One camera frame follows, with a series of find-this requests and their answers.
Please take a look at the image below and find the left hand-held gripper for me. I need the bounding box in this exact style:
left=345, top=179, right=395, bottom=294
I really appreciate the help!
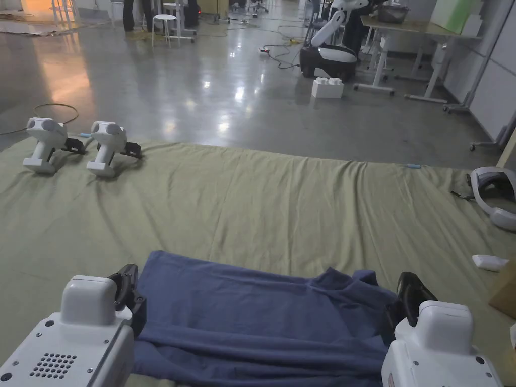
left=0, top=264, right=147, bottom=387

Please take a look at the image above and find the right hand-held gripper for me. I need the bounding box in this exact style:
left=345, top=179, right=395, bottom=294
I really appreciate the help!
left=380, top=272, right=504, bottom=387

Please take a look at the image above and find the dark blue shirt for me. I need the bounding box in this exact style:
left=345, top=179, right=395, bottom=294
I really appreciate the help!
left=132, top=249, right=401, bottom=387

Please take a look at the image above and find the small white flat device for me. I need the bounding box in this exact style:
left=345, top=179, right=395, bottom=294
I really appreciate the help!
left=472, top=254, right=510, bottom=272

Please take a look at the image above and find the brown cardboard carton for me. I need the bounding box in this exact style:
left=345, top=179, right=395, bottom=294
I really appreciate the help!
left=488, top=261, right=516, bottom=324

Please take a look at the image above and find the spare white hand-held gripper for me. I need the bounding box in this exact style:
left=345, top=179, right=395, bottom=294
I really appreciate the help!
left=86, top=120, right=143, bottom=178
left=22, top=117, right=87, bottom=175

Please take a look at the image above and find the bed with pale green sheet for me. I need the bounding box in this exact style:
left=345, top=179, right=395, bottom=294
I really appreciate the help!
left=0, top=133, right=516, bottom=387

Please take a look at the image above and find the white foam block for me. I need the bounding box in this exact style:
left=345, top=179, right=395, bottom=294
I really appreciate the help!
left=310, top=76, right=345, bottom=101

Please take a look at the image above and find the white and black robot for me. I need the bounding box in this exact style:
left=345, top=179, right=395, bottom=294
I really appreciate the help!
left=299, top=0, right=370, bottom=80

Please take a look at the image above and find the beige table with white legs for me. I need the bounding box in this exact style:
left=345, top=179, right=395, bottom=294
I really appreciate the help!
left=353, top=5, right=484, bottom=102

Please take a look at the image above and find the white round stool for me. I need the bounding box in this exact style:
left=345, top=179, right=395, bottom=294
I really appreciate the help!
left=152, top=14, right=181, bottom=49

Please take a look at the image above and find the white headset with black strap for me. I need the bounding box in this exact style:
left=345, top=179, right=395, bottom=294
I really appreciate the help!
left=450, top=166, right=516, bottom=233

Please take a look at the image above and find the looped cable on floor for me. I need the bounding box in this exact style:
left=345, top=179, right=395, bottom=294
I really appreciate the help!
left=0, top=103, right=80, bottom=136

